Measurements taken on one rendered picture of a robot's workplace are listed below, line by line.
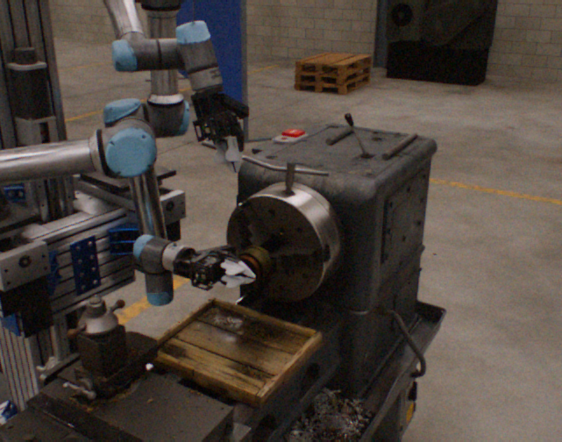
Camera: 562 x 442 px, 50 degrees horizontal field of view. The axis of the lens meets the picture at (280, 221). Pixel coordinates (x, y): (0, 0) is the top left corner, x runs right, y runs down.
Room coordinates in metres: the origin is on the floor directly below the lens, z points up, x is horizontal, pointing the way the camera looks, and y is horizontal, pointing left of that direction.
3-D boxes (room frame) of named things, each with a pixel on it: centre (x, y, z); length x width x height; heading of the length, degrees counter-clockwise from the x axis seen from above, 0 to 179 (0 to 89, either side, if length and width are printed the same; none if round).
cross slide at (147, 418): (1.00, 0.32, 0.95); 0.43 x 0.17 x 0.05; 59
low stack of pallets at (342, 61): (9.66, -0.84, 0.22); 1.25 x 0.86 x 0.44; 153
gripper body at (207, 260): (1.37, 0.20, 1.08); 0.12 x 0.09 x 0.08; 59
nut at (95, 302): (1.03, 0.37, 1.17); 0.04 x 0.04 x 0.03
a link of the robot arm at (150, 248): (1.45, 0.34, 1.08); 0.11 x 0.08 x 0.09; 59
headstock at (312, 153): (1.86, -0.20, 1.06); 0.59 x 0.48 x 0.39; 149
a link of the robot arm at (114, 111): (1.89, 0.50, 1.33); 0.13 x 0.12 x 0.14; 111
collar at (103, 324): (1.03, 0.37, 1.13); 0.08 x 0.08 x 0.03
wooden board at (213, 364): (1.30, 0.12, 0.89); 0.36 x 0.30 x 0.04; 59
